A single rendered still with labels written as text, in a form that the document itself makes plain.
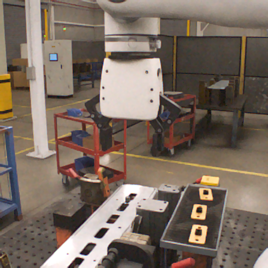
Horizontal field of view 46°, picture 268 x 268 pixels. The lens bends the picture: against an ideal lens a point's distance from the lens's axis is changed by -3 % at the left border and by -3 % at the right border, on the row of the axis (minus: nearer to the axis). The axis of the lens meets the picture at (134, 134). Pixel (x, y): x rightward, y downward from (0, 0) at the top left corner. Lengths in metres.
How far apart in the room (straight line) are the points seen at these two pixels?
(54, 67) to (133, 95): 10.96
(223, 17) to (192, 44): 7.92
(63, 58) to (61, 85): 0.92
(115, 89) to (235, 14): 0.21
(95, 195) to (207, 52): 7.12
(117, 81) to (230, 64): 7.72
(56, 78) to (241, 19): 11.02
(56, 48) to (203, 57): 5.25
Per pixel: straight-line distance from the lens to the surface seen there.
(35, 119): 5.13
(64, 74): 11.26
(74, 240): 1.13
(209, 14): 0.45
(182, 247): 0.80
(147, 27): 0.50
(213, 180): 1.18
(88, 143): 3.51
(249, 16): 0.51
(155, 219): 1.08
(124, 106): 0.52
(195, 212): 0.95
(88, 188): 1.45
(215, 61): 8.27
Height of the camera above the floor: 1.61
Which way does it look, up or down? 15 degrees down
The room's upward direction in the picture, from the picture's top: straight up
